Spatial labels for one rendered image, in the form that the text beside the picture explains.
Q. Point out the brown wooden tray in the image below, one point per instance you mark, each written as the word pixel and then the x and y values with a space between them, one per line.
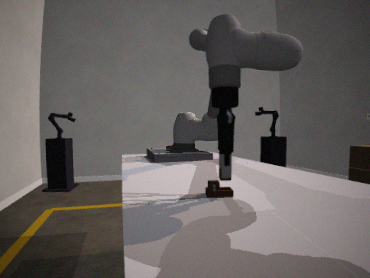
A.
pixel 224 192

